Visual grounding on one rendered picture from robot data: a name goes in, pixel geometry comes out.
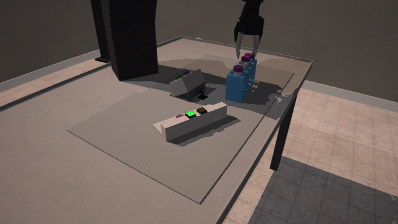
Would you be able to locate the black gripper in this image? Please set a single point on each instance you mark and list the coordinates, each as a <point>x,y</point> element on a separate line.
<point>253,25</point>

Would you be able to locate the grey flat mat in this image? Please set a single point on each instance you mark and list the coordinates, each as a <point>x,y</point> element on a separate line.
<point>191,163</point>

